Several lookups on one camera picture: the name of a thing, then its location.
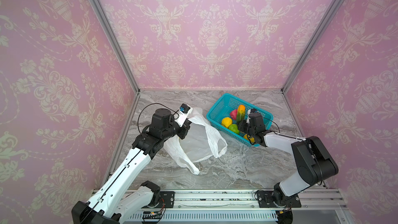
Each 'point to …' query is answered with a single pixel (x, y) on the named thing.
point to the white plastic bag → (199, 143)
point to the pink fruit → (233, 114)
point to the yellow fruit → (226, 122)
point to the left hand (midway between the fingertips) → (191, 121)
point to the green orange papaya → (241, 113)
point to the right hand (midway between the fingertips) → (238, 122)
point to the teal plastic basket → (227, 112)
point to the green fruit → (233, 127)
